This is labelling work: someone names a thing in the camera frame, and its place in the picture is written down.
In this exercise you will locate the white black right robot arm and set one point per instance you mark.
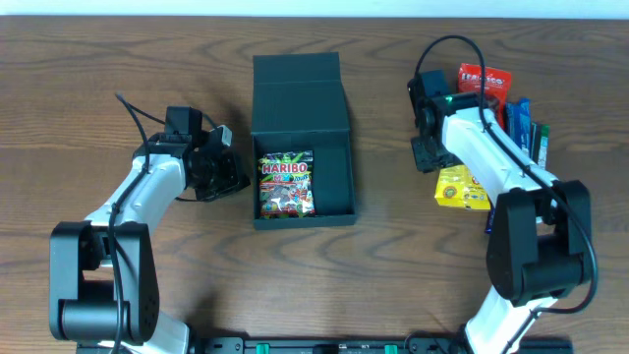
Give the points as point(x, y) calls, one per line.
point(540, 257)

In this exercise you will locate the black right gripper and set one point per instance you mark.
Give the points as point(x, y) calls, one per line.
point(428, 155)

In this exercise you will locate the black box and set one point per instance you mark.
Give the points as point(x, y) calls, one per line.
point(299, 104)

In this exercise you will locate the blue wrapped cookie pack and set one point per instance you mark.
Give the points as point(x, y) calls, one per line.
point(519, 123)

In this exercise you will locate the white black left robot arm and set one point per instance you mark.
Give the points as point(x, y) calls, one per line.
point(103, 289)

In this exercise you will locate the red candy bag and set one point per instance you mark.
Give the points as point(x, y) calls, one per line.
point(497, 86)

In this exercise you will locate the Haribo gummy bag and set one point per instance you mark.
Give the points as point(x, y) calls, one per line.
point(285, 181)

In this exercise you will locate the yellow snack bag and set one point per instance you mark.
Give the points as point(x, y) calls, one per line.
point(457, 187)

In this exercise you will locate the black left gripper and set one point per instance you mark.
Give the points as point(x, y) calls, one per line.
point(228, 176)

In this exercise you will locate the purple Dairy Milk bar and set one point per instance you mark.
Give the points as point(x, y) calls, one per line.
point(490, 220)

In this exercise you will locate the green white candy bar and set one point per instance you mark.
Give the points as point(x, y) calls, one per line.
point(539, 143)

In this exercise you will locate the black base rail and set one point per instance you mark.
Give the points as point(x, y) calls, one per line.
point(414, 345)

